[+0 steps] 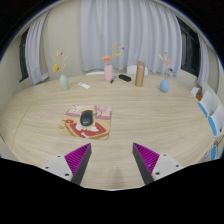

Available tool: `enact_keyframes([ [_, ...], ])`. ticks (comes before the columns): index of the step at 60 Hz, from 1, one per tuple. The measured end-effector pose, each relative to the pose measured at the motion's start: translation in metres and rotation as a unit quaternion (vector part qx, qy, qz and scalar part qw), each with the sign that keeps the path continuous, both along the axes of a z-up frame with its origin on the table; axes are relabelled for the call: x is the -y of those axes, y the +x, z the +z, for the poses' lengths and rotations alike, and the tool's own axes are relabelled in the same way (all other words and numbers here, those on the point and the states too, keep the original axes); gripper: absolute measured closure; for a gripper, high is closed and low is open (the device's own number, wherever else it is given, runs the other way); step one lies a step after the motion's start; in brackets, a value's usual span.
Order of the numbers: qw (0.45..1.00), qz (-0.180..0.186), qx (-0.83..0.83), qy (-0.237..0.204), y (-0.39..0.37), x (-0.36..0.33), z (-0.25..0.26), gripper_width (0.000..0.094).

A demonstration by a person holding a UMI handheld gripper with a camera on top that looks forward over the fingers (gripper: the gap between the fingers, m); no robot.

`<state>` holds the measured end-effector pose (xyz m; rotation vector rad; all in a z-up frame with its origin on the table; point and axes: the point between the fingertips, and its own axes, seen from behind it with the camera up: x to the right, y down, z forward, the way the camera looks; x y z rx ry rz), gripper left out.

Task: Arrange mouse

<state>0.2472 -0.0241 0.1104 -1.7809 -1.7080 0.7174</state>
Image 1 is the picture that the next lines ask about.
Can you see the pink vase with orange flowers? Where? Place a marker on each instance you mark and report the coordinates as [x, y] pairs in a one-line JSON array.
[[108, 73]]

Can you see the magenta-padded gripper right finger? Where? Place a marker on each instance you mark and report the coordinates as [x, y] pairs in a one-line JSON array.
[[165, 165]]

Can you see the wide white curtain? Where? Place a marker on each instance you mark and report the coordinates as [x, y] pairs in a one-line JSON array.
[[133, 33]]

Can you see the green vase with yellow flowers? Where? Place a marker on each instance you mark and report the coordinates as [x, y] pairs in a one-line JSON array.
[[64, 83]]

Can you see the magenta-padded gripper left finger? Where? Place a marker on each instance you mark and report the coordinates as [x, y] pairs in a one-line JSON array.
[[58, 165]]

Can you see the row of white-blue chairs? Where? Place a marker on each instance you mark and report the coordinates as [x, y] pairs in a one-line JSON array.
[[213, 120]]

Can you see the blue vase with dried flowers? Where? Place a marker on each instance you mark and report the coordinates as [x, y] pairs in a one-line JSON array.
[[164, 86]]

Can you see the cartoon dog print mouse pad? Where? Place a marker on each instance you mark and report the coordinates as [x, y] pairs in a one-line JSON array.
[[101, 128]]

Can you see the dark window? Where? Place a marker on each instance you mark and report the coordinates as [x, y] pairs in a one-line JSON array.
[[23, 56], [189, 50]]

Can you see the small black box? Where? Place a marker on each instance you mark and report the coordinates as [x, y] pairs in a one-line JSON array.
[[125, 77]]

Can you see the blue marker pen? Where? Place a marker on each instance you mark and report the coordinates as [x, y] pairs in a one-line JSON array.
[[113, 79]]

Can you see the narrow white curtain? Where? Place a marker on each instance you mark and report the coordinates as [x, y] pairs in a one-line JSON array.
[[203, 63], [36, 53]]

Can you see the gold metal drink bottle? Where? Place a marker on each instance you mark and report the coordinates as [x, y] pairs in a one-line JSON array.
[[140, 75]]

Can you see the small white remote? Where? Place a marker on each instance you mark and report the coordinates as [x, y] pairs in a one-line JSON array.
[[84, 85]]

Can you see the black computer mouse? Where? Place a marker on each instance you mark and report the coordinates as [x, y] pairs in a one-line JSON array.
[[86, 118]]

